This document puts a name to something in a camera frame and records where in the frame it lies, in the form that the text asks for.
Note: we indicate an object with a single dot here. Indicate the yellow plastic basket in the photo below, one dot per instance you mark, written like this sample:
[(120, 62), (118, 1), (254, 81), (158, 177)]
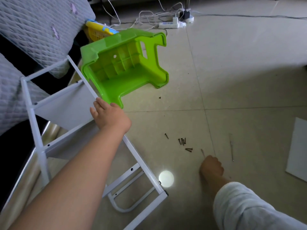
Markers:
[(100, 30)]

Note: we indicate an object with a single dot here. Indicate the green plastic stool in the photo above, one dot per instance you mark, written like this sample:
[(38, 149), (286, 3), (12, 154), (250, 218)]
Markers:
[(124, 59)]

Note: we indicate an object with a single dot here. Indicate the white power strip with plugs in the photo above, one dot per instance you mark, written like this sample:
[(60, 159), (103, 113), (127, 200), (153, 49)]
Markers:
[(187, 16)]

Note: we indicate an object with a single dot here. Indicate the grey textured furniture cover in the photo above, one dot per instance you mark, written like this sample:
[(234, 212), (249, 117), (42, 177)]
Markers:
[(33, 26)]

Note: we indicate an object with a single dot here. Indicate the chrome metal base rail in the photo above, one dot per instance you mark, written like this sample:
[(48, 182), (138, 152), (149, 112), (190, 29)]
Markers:
[(19, 184)]

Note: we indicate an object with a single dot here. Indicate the person's left forearm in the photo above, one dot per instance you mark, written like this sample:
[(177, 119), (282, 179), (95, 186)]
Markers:
[(67, 189)]

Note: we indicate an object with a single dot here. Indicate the person's white shirt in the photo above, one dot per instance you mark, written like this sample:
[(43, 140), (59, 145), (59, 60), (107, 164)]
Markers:
[(254, 213)]

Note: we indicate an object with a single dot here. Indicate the long white power strip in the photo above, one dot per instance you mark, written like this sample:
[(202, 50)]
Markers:
[(170, 24)]

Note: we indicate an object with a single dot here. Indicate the person's left hand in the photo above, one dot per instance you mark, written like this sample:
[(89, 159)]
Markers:
[(112, 117)]

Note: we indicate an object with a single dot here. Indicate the pile of black screws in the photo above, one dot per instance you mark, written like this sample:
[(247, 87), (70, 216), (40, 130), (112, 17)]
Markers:
[(182, 140)]

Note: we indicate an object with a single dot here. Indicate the white wooden board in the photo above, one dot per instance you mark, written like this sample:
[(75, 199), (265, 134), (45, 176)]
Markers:
[(300, 151), (72, 143), (67, 105)]

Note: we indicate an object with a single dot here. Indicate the white metal frame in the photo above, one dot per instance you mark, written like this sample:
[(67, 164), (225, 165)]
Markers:
[(31, 117), (122, 183)]

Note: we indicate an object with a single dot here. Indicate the person's right hand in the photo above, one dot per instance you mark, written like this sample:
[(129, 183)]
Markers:
[(212, 168)]

